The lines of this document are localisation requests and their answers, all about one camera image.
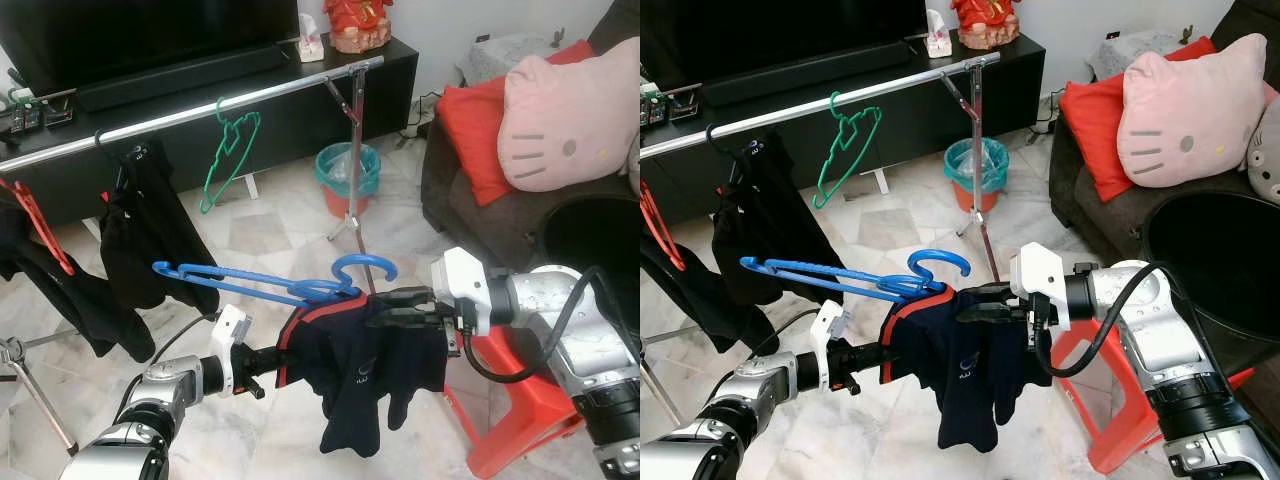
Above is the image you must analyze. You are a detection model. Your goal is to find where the dark navy garment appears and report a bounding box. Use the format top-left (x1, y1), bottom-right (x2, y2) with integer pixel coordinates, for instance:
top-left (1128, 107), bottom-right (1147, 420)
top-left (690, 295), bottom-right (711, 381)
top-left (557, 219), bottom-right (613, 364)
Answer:
top-left (275, 295), bottom-right (451, 458)
top-left (880, 285), bottom-right (1056, 453)

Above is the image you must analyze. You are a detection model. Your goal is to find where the blue plastic hanger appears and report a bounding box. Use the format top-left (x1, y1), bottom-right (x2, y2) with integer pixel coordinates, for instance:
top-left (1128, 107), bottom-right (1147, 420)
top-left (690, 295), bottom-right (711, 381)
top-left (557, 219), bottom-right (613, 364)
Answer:
top-left (740, 248), bottom-right (971, 301)
top-left (152, 253), bottom-right (398, 306)

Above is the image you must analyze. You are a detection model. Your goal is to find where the green plastic hanger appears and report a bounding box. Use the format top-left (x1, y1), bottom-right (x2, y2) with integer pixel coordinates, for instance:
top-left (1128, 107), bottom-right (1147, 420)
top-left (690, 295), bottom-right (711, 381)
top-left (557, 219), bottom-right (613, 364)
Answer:
top-left (200, 97), bottom-right (263, 214)
top-left (812, 92), bottom-right (884, 209)

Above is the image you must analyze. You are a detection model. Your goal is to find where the red plastic hanger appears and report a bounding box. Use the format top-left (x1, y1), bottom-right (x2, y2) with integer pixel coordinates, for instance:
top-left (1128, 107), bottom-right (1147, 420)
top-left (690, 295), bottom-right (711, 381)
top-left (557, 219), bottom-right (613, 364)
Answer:
top-left (640, 180), bottom-right (686, 271)
top-left (0, 178), bottom-right (76, 276)

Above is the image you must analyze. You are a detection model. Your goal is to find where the dark grey fabric sofa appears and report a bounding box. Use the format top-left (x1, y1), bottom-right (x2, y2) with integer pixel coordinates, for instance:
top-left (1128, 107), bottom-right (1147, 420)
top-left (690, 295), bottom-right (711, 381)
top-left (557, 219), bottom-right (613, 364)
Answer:
top-left (1050, 0), bottom-right (1280, 441)
top-left (420, 0), bottom-right (641, 301)

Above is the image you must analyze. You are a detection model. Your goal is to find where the red plastic stool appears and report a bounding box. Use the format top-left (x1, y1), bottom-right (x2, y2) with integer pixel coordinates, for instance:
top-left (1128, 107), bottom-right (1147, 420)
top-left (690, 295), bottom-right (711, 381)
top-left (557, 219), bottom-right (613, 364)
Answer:
top-left (440, 325), bottom-right (586, 479)
top-left (1050, 320), bottom-right (1256, 474)

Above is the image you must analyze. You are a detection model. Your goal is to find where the red bin with teal bag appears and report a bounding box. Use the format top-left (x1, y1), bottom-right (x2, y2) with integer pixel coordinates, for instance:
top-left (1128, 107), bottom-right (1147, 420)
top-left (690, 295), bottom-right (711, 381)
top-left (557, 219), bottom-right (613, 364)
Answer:
top-left (315, 142), bottom-right (381, 218)
top-left (943, 137), bottom-right (1011, 213)

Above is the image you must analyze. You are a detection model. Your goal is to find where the plain black garment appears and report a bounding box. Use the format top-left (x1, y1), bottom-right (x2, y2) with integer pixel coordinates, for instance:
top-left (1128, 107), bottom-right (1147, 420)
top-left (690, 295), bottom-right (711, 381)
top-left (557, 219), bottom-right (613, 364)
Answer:
top-left (98, 140), bottom-right (221, 316)
top-left (712, 135), bottom-right (846, 306)

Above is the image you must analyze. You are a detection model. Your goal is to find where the black garment with green print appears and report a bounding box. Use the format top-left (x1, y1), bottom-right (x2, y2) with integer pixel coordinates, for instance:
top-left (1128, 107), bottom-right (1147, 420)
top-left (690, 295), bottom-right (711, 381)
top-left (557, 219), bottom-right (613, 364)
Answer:
top-left (640, 240), bottom-right (771, 353)
top-left (0, 190), bottom-right (156, 363)

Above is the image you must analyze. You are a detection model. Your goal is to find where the black plastic bucket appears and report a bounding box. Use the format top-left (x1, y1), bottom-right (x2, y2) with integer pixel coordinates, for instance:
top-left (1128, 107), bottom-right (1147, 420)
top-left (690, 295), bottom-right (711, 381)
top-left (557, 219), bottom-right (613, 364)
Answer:
top-left (1143, 190), bottom-right (1280, 351)
top-left (540, 195), bottom-right (641, 301)

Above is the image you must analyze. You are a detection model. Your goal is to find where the black television console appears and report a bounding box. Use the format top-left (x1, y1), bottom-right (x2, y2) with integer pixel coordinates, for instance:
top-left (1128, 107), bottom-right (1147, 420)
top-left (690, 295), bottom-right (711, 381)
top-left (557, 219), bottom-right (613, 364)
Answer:
top-left (0, 35), bottom-right (419, 226)
top-left (640, 30), bottom-right (1046, 226)

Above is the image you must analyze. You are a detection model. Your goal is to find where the red square cushion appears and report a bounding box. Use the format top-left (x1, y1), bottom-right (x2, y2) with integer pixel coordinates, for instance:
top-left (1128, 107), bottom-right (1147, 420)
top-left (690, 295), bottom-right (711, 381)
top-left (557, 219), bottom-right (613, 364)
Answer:
top-left (438, 40), bottom-right (596, 206)
top-left (1060, 37), bottom-right (1221, 201)

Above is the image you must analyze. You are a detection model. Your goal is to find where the pink cat face cushion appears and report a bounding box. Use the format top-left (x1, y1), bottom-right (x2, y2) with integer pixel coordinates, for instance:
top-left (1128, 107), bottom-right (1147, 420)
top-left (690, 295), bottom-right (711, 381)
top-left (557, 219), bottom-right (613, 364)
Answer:
top-left (1117, 33), bottom-right (1269, 188)
top-left (497, 38), bottom-right (641, 193)

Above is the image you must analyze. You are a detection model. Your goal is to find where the silver metal clothes rack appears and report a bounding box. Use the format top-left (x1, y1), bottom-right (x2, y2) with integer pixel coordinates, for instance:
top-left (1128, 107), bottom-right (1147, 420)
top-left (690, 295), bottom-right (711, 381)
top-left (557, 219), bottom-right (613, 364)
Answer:
top-left (640, 52), bottom-right (1001, 421)
top-left (0, 55), bottom-right (386, 456)

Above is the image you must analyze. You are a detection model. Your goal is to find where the white tissue box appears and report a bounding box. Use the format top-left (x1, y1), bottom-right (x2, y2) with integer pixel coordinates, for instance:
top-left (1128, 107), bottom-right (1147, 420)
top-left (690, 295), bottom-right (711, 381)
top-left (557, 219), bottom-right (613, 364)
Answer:
top-left (298, 15), bottom-right (326, 63)
top-left (925, 10), bottom-right (953, 59)

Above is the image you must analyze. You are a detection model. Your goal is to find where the lace covered side table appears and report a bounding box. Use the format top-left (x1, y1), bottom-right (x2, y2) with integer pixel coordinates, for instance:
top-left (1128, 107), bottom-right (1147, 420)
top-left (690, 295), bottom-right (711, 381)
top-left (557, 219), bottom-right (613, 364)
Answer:
top-left (1085, 28), bottom-right (1191, 81)
top-left (462, 32), bottom-right (561, 86)

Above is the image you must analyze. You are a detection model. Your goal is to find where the red robed figurine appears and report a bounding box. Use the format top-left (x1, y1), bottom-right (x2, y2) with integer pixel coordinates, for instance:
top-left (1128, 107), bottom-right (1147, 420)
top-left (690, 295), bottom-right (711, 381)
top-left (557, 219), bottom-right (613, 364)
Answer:
top-left (323, 0), bottom-right (394, 54)
top-left (950, 0), bottom-right (1023, 51)

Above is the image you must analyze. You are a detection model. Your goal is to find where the grey round owl cushion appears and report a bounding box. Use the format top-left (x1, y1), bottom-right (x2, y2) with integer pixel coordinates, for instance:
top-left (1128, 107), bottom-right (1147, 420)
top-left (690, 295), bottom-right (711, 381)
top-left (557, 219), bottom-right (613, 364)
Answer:
top-left (1245, 95), bottom-right (1280, 206)

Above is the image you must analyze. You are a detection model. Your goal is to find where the black soundbar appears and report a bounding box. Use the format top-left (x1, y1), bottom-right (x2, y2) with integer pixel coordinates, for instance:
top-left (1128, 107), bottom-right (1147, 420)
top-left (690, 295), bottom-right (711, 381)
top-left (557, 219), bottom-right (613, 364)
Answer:
top-left (705, 40), bottom-right (911, 106)
top-left (78, 43), bottom-right (286, 111)

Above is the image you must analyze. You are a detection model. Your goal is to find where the black flat television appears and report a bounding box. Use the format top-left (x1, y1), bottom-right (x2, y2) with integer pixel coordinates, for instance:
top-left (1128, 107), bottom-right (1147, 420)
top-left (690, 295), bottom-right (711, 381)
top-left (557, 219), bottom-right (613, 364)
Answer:
top-left (640, 0), bottom-right (929, 91)
top-left (0, 0), bottom-right (301, 96)

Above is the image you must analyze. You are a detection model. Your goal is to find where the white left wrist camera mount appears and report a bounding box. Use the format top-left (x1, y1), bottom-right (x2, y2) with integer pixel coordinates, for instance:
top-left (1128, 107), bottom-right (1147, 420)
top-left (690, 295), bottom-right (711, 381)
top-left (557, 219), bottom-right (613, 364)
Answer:
top-left (210, 305), bottom-right (251, 396)
top-left (808, 300), bottom-right (851, 391)

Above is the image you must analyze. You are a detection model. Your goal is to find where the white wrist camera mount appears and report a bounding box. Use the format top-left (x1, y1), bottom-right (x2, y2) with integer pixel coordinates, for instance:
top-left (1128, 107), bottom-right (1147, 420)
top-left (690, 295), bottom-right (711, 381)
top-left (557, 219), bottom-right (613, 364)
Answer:
top-left (808, 300), bottom-right (851, 391)
top-left (210, 305), bottom-right (251, 396)
top-left (430, 247), bottom-right (506, 338)
top-left (1010, 242), bottom-right (1071, 331)

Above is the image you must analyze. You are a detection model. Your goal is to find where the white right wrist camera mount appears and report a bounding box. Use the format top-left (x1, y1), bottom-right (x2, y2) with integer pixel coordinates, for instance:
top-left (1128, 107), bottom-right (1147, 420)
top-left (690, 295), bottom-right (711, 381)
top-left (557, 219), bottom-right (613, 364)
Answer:
top-left (1010, 242), bottom-right (1071, 331)
top-left (430, 247), bottom-right (506, 338)

